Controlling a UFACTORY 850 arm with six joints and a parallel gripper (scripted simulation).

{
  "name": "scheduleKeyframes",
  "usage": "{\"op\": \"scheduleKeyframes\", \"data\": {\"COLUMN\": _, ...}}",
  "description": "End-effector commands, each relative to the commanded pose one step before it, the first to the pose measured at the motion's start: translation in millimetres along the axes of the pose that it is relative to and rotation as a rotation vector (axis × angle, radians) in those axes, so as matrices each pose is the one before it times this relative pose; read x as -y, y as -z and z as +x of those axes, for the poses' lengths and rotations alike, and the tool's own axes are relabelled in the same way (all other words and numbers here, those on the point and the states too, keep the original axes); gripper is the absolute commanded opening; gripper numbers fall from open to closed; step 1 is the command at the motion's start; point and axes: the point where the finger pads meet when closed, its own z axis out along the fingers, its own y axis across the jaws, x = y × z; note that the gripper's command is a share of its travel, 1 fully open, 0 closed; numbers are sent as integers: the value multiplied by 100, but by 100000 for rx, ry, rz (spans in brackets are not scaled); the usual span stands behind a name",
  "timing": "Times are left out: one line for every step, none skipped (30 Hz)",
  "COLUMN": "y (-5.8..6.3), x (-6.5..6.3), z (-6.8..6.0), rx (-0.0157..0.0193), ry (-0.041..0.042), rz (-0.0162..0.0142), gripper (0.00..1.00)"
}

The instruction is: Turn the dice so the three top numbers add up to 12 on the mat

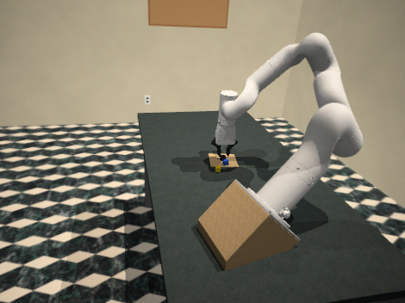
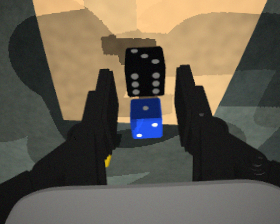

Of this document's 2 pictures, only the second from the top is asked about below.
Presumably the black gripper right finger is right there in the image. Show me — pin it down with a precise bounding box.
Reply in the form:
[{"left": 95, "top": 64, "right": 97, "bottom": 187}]
[{"left": 174, "top": 65, "right": 280, "bottom": 187}]

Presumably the tan flat mat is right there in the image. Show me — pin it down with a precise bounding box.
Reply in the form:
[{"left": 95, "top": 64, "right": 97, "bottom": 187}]
[{"left": 33, "top": 0, "right": 267, "bottom": 125}]

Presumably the yellow die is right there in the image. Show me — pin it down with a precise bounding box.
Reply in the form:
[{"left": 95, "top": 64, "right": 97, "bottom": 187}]
[{"left": 105, "top": 155, "right": 112, "bottom": 167}]

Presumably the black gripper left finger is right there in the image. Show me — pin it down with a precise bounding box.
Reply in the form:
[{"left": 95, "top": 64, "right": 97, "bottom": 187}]
[{"left": 0, "top": 69, "right": 119, "bottom": 224}]

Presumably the black die with white pips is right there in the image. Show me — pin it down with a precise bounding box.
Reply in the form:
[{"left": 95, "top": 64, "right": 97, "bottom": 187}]
[{"left": 124, "top": 46, "right": 166, "bottom": 97}]

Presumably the blue die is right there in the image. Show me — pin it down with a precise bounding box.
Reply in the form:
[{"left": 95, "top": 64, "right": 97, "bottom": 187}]
[{"left": 130, "top": 98, "right": 162, "bottom": 139}]

